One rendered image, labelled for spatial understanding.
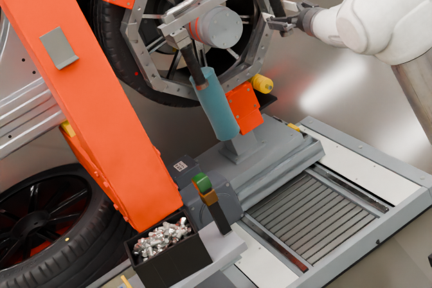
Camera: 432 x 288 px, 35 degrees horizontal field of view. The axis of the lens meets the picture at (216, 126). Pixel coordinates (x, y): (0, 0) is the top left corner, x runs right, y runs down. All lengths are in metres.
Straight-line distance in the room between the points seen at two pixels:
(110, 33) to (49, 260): 0.76
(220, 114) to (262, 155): 0.44
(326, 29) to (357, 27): 0.61
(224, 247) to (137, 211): 0.28
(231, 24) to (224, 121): 0.33
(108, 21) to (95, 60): 0.49
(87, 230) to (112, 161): 0.39
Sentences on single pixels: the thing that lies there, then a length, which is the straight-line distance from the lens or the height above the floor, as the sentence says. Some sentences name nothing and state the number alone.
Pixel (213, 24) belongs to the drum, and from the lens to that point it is 2.22.
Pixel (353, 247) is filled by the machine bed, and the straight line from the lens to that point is 2.39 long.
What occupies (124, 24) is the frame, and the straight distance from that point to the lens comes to 2.29.
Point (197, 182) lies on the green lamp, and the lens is 1.90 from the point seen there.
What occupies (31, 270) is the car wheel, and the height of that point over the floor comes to 0.50.
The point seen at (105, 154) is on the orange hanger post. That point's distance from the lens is 1.94.
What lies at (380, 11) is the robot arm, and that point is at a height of 1.10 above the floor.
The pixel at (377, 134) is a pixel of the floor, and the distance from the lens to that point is 3.00.
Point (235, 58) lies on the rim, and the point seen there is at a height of 0.63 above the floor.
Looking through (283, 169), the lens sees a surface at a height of 0.15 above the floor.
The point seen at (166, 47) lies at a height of 0.75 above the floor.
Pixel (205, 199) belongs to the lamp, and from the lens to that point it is 1.93.
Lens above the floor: 1.64
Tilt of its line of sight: 28 degrees down
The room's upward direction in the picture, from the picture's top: 25 degrees counter-clockwise
